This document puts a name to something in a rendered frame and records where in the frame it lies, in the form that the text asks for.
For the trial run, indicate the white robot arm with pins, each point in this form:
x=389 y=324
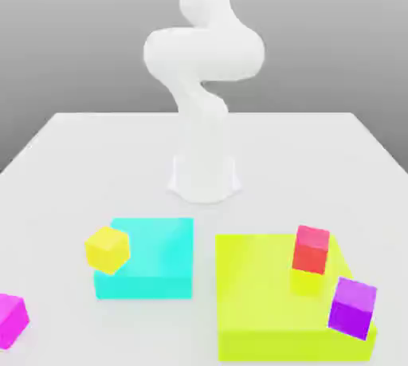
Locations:
x=204 y=53

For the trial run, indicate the small yellow cube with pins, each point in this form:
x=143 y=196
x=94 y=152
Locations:
x=106 y=249

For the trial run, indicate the small red cube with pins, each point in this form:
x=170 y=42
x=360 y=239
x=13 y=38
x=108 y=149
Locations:
x=309 y=252

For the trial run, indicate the small purple cube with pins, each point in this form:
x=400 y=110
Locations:
x=352 y=308

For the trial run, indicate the small magenta cube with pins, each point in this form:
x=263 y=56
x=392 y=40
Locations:
x=11 y=319

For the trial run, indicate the large cyan box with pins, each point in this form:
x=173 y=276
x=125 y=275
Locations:
x=159 y=254

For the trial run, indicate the large lime box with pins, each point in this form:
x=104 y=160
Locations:
x=255 y=292

